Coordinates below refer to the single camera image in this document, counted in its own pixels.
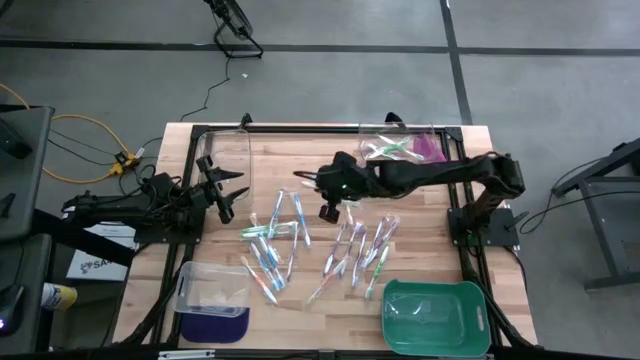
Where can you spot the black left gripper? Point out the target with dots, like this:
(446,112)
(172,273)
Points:
(210,194)

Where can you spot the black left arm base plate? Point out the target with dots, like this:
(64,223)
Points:
(150,236)

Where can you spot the blue toothbrush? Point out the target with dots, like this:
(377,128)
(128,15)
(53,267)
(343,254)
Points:
(272,257)
(300,220)
(276,212)
(262,262)

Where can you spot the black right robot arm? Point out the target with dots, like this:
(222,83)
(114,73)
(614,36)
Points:
(450,170)

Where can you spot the white printed box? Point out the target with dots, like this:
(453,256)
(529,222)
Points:
(105,270)

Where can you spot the grey desk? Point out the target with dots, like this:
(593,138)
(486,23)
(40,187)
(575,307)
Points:
(30,190)

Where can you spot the silver metal bracket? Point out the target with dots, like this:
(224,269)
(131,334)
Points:
(185,354)

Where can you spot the green plastic bin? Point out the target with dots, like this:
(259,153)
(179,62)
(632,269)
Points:
(450,345)

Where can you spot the white and yellow can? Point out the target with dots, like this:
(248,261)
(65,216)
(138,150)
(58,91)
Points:
(60,297)

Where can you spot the dark blue mat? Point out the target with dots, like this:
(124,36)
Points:
(215,330)

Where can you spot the black floor fan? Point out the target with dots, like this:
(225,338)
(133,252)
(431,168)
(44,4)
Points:
(235,22)

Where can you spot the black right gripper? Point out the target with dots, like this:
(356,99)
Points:
(350,177)

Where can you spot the magenta mat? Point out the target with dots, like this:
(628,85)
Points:
(436,161)

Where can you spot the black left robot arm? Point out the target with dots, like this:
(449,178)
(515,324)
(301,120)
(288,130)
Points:
(115,209)

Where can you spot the green toothbrush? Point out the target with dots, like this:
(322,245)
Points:
(309,185)
(407,154)
(265,228)
(260,235)
(387,150)
(377,272)

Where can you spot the black handheld device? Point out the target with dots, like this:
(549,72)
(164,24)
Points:
(12,142)

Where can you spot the black diagonal strut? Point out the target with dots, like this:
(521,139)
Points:
(75,235)

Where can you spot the black computer mouse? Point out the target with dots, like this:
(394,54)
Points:
(10,305)

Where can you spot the black mount clamp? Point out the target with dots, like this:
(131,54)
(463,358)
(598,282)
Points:
(245,120)
(394,118)

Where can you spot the yellow power plug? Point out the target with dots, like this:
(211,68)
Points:
(122,164)

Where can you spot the pile of clear packets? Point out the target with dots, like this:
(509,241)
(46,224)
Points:
(292,252)

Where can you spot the square clear plastic bin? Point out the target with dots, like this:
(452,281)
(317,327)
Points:
(370,131)

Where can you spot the black metal stand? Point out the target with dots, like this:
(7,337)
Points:
(600,167)

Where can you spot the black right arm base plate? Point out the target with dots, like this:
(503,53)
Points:
(505,235)

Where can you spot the long clear plastic bin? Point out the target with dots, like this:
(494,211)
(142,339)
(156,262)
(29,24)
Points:
(225,150)

